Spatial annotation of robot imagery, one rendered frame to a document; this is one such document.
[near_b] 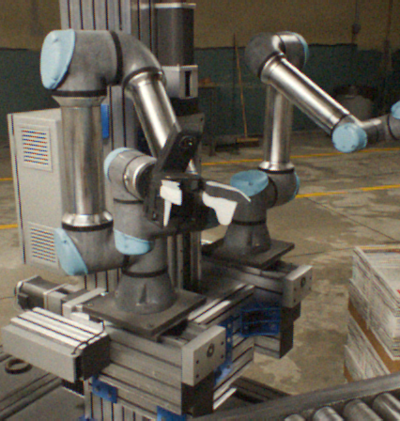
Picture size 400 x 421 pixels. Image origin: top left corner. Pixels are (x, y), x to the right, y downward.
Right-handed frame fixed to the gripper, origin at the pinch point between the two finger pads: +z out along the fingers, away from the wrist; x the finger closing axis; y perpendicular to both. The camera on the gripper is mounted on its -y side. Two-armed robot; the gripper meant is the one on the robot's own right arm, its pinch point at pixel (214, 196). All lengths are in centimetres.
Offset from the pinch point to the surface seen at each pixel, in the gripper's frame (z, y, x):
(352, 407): 0, 40, -36
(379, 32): -606, -110, -626
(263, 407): -7.6, 41.2, -20.9
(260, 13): -634, -108, -431
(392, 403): 3, 38, -42
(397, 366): -26, 51, -78
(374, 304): -41, 40, -83
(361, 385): -4, 38, -41
